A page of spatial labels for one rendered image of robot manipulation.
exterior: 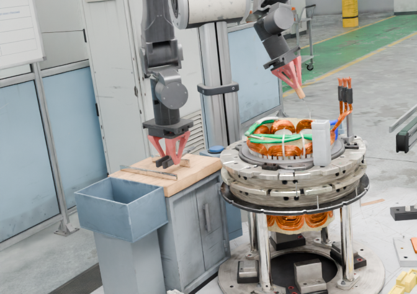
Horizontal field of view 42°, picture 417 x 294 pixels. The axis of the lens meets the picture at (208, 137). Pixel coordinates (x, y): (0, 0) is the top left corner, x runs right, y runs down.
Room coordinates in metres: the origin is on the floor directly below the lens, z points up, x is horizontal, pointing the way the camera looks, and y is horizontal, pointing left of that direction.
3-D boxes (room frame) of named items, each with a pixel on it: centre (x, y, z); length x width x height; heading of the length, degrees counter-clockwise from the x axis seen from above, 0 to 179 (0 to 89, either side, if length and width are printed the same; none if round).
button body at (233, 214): (1.40, -0.02, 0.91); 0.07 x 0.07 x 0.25; 33
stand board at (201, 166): (1.22, 0.11, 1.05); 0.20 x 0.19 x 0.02; 141
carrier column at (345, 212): (1.06, -0.27, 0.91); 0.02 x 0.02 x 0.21
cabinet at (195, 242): (1.21, 0.11, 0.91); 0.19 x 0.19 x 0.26; 51
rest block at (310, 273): (1.03, -0.18, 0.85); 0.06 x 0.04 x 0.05; 97
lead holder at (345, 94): (1.14, -0.31, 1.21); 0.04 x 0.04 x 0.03; 55
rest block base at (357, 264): (1.15, -0.30, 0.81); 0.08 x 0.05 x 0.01; 19
